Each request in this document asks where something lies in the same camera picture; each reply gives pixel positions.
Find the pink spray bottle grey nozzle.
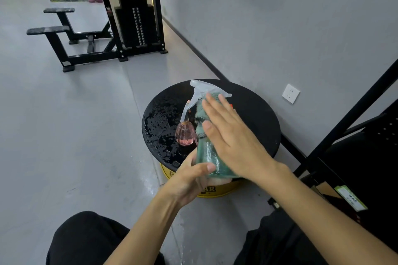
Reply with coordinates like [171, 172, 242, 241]
[175, 100, 199, 147]

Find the round black table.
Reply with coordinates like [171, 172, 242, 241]
[142, 79, 282, 178]

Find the person's left hand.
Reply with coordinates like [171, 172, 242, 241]
[158, 149, 234, 209]

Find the green cleaning cloth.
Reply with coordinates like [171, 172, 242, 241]
[194, 97, 218, 141]

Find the white wall socket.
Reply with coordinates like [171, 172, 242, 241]
[282, 84, 301, 104]

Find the black cable weight machine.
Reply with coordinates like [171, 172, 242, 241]
[26, 0, 169, 73]

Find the green spray bottle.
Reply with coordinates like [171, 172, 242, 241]
[181, 79, 240, 179]

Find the black metal rack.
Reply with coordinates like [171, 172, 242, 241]
[267, 58, 398, 243]

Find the person's right hand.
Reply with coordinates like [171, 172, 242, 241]
[201, 93, 294, 185]

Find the green white label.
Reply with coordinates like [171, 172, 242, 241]
[334, 185, 369, 212]

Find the person's left forearm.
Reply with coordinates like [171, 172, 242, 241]
[104, 193, 184, 265]

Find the person's right forearm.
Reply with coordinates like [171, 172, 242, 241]
[264, 162, 398, 265]

